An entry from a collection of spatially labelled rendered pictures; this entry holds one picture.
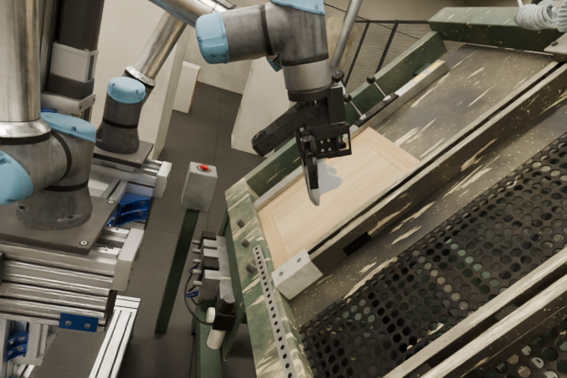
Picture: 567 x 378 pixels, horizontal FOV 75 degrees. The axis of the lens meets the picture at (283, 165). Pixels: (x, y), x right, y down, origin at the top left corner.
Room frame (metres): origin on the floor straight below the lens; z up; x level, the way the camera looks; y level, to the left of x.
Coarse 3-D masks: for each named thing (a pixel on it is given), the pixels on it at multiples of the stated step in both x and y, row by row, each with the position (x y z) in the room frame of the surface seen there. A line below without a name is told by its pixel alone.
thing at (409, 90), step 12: (432, 72) 1.53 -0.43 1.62; (444, 72) 1.55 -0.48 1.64; (408, 84) 1.54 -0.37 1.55; (420, 84) 1.52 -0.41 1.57; (408, 96) 1.51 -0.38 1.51; (384, 108) 1.49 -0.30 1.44; (396, 108) 1.50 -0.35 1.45; (372, 120) 1.48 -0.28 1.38; (300, 168) 1.44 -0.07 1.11; (288, 180) 1.41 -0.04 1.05; (276, 192) 1.38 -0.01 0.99; (264, 204) 1.37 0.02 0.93
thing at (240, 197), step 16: (224, 192) 1.61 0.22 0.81; (240, 192) 1.51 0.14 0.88; (240, 208) 1.39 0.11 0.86; (256, 224) 1.23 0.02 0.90; (256, 240) 1.15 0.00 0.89; (240, 256) 1.11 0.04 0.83; (240, 272) 1.04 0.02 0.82; (256, 272) 1.00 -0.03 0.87; (272, 272) 0.97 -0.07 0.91; (256, 288) 0.94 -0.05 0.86; (256, 304) 0.89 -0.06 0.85; (288, 304) 0.88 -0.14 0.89; (256, 320) 0.83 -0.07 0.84; (288, 320) 0.79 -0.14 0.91; (256, 336) 0.79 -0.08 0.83; (272, 336) 0.77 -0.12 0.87; (288, 336) 0.74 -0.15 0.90; (256, 352) 0.74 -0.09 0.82; (272, 352) 0.72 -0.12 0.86; (304, 352) 0.73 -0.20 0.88; (256, 368) 0.70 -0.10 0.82; (272, 368) 0.69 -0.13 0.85; (304, 368) 0.67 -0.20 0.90
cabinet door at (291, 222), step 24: (360, 144) 1.39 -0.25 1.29; (384, 144) 1.30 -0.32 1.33; (336, 168) 1.34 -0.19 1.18; (360, 168) 1.26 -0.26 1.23; (384, 168) 1.19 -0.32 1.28; (408, 168) 1.12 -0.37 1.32; (288, 192) 1.37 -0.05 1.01; (336, 192) 1.21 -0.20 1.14; (360, 192) 1.14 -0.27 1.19; (264, 216) 1.31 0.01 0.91; (288, 216) 1.23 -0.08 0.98; (312, 216) 1.16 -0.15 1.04; (336, 216) 1.10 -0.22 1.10; (288, 240) 1.11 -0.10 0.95; (312, 240) 1.05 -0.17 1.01
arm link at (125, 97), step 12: (108, 84) 1.17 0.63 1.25; (120, 84) 1.16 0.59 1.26; (132, 84) 1.20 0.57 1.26; (108, 96) 1.15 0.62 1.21; (120, 96) 1.15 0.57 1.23; (132, 96) 1.16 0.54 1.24; (144, 96) 1.28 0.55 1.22; (108, 108) 1.15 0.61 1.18; (120, 108) 1.15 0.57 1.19; (132, 108) 1.17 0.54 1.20; (120, 120) 1.15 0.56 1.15; (132, 120) 1.18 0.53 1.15
